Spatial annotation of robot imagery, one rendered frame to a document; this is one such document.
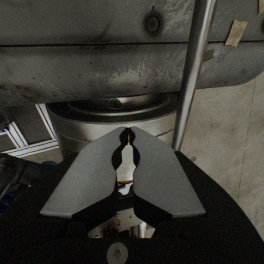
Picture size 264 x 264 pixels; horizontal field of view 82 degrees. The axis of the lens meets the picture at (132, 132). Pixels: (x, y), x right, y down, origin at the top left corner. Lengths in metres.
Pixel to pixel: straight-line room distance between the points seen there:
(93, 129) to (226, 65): 0.21
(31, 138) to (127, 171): 1.26
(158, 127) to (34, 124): 1.25
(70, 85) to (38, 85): 0.03
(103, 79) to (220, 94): 1.94
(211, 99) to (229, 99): 0.25
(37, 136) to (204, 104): 1.75
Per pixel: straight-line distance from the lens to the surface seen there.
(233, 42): 0.25
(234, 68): 0.27
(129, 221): 0.94
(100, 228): 0.84
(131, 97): 0.27
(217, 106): 2.12
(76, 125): 0.26
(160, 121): 0.25
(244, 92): 2.32
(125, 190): 0.54
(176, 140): 0.17
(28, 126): 1.44
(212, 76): 0.26
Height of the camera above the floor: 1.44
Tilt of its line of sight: 58 degrees down
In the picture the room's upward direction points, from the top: 152 degrees clockwise
